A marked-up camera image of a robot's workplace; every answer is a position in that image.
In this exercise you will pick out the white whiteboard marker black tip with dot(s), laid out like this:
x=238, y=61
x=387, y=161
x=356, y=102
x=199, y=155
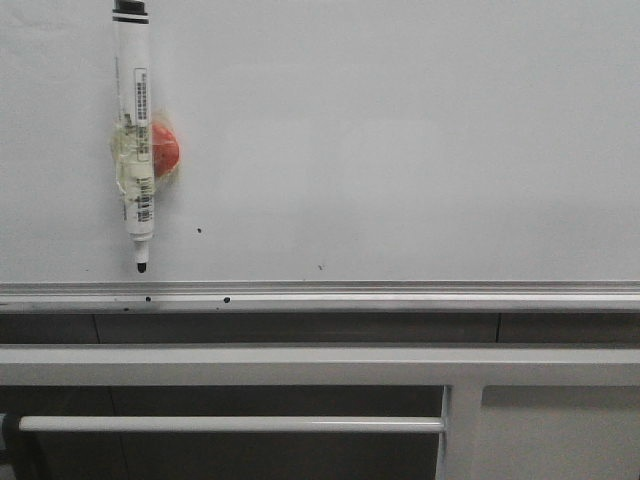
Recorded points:
x=132, y=138

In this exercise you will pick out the aluminium whiteboard tray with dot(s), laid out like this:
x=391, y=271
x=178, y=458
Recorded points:
x=319, y=296

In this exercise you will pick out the white metal stand frame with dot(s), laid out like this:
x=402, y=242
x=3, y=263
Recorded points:
x=465, y=371

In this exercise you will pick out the white horizontal metal rod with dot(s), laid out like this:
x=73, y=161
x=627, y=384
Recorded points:
x=234, y=424

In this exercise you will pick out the red round magnet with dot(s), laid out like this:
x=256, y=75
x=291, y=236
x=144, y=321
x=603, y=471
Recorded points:
x=166, y=149

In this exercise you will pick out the white whiteboard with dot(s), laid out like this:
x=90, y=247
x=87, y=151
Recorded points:
x=398, y=140

